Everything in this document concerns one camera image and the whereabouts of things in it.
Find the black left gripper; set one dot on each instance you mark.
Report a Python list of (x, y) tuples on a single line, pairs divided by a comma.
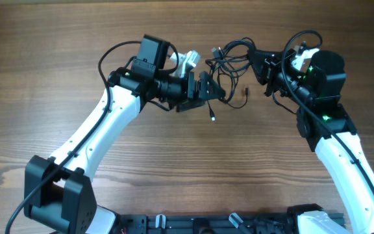
[(199, 96)]

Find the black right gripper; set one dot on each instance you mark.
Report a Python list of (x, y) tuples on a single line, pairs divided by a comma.
[(265, 68)]

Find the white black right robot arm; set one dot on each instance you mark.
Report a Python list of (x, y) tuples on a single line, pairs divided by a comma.
[(313, 79)]

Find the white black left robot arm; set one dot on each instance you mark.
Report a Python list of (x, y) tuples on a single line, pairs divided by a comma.
[(58, 190)]

